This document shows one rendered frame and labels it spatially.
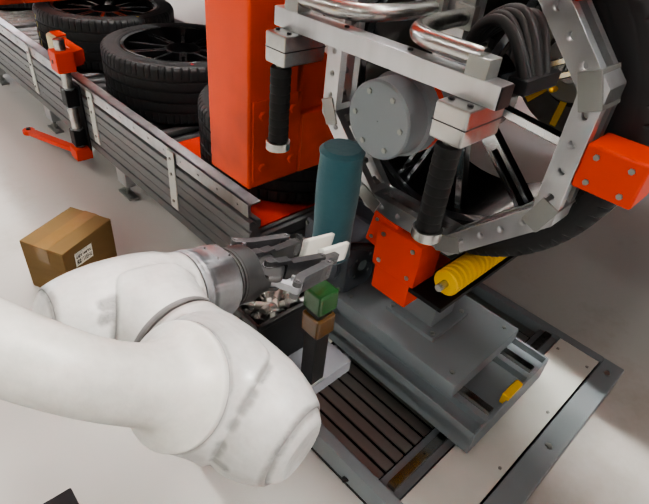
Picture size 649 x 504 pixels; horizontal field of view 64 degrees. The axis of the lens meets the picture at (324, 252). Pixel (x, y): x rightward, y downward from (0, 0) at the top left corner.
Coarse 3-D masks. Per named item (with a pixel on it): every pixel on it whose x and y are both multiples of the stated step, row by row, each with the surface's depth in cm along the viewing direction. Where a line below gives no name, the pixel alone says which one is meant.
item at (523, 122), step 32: (384, 0) 100; (416, 0) 97; (384, 32) 107; (512, 64) 93; (512, 96) 93; (544, 128) 88; (384, 160) 115; (416, 160) 119; (512, 160) 96; (416, 192) 112; (480, 192) 115; (512, 192) 97
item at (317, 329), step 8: (304, 312) 81; (304, 320) 81; (312, 320) 79; (320, 320) 79; (328, 320) 80; (304, 328) 82; (312, 328) 80; (320, 328) 80; (328, 328) 81; (312, 336) 81; (320, 336) 81
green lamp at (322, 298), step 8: (312, 288) 77; (320, 288) 78; (328, 288) 78; (336, 288) 78; (304, 296) 79; (312, 296) 77; (320, 296) 76; (328, 296) 77; (336, 296) 78; (304, 304) 79; (312, 304) 78; (320, 304) 76; (328, 304) 78; (336, 304) 79; (312, 312) 79; (320, 312) 77; (328, 312) 79
